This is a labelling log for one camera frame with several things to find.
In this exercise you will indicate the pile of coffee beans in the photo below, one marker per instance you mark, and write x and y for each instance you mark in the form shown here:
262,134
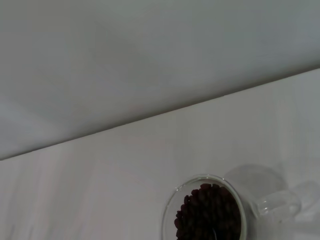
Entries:
207,210

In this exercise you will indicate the clear double-walled glass cup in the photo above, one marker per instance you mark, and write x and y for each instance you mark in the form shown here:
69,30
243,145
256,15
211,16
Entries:
275,205

